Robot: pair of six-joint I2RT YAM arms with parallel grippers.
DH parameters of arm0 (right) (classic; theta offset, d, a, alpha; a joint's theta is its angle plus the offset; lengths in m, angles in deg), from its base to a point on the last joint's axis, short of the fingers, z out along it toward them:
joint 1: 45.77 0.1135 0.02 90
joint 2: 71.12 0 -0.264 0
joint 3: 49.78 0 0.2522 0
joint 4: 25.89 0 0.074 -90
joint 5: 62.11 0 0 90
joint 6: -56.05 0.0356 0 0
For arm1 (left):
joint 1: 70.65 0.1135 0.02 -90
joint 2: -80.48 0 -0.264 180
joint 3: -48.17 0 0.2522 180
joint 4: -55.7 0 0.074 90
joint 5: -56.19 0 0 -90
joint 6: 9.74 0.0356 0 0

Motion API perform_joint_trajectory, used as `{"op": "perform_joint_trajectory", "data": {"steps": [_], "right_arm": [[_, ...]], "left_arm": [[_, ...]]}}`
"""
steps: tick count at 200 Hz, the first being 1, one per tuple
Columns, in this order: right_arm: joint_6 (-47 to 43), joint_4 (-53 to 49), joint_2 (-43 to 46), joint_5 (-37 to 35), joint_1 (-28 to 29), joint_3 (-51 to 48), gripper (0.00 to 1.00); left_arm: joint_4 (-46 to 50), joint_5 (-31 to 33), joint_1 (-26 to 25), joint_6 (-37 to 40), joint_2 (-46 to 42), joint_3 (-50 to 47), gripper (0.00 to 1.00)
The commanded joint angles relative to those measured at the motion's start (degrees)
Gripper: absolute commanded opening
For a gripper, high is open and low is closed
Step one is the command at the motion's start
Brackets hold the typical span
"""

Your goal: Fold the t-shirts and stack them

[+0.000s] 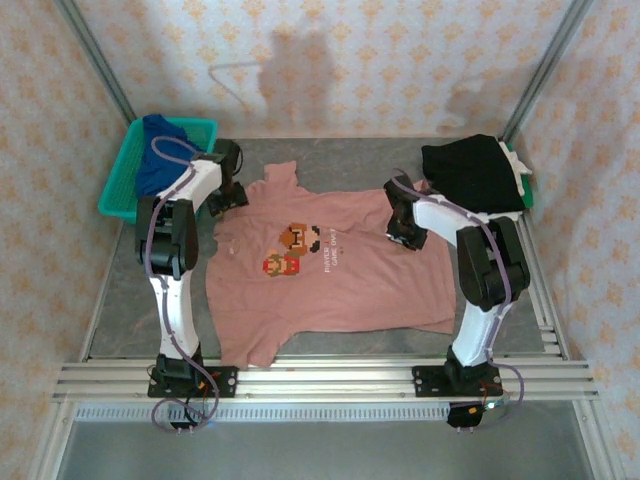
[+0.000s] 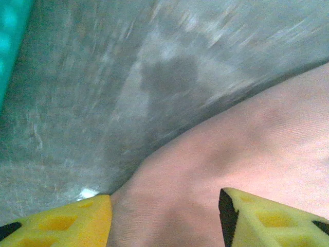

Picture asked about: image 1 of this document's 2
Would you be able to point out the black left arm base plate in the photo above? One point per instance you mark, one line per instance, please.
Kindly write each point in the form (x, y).
(225, 382)

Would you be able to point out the pink printed t-shirt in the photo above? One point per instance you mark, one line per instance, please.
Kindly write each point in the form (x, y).
(350, 290)

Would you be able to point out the aluminium cross rail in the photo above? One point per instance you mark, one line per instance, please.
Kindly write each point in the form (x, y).
(325, 380)

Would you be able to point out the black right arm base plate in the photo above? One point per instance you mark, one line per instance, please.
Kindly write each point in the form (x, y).
(425, 382)

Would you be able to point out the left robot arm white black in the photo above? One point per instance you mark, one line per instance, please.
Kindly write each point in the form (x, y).
(175, 310)

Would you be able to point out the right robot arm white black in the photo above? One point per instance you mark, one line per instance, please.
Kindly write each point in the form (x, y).
(480, 325)

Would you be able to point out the black controller box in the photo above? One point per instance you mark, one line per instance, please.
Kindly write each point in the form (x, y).
(465, 416)

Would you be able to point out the white folded t-shirt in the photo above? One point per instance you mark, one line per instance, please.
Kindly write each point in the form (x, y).
(515, 160)

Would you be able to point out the green folded t-shirt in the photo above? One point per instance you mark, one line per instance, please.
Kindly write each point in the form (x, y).
(529, 192)

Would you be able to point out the blue t-shirt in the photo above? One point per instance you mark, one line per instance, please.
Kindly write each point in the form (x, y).
(150, 175)

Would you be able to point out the teal plastic basket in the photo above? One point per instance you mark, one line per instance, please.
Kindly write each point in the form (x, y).
(120, 165)

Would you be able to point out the black folded t-shirt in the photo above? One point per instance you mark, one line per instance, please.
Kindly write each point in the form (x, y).
(470, 170)

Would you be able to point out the aluminium frame post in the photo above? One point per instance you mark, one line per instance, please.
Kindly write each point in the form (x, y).
(100, 65)
(545, 70)

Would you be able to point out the aluminium side rail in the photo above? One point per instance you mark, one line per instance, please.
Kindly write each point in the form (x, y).
(547, 310)

